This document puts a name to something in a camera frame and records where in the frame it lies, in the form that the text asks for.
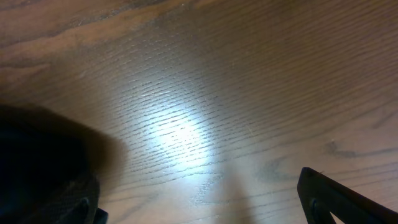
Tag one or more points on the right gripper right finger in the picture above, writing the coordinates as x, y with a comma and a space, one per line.
323, 198

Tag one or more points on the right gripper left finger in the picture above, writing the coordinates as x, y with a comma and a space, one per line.
77, 202

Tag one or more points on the black polo shirt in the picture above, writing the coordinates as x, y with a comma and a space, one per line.
41, 152

